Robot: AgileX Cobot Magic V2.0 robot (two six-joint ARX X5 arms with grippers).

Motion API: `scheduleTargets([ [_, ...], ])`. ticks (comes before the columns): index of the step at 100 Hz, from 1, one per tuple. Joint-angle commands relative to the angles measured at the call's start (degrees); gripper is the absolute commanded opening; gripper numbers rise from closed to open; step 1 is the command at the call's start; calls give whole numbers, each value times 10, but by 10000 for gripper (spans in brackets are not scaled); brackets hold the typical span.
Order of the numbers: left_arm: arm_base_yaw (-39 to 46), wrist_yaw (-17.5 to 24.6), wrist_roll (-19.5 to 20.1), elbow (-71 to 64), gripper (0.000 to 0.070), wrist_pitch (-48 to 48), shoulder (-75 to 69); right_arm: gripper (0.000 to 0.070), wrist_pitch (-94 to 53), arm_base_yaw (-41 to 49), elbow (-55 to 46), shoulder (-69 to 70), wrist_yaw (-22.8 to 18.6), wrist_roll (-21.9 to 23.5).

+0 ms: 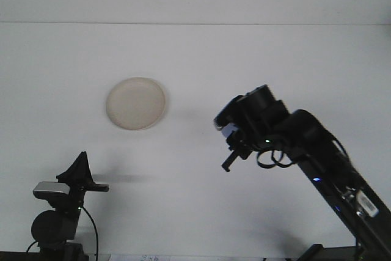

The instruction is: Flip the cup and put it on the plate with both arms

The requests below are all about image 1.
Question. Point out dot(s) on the pale round plate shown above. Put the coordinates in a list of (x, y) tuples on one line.
[(136, 103)]

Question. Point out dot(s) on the dark base platform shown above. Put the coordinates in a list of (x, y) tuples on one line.
[(15, 257)]

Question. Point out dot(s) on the white printed paper sheet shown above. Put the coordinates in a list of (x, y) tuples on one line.
[(146, 258)]

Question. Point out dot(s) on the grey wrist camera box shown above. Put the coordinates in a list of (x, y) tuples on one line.
[(229, 131), (50, 188)]

